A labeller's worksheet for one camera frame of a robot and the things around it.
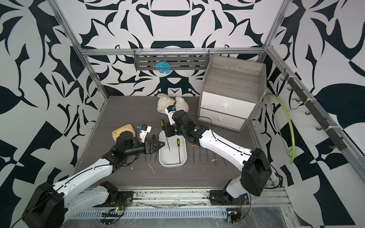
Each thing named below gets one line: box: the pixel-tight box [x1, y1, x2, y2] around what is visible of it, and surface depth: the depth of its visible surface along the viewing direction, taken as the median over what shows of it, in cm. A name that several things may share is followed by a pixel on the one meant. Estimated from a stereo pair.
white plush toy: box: [156, 94, 190, 114], surface depth 105 cm
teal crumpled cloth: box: [154, 60, 172, 75], surface depth 93 cm
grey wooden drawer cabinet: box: [198, 54, 267, 133], surface depth 87 cm
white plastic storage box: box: [158, 130, 188, 168], surface depth 90 cm
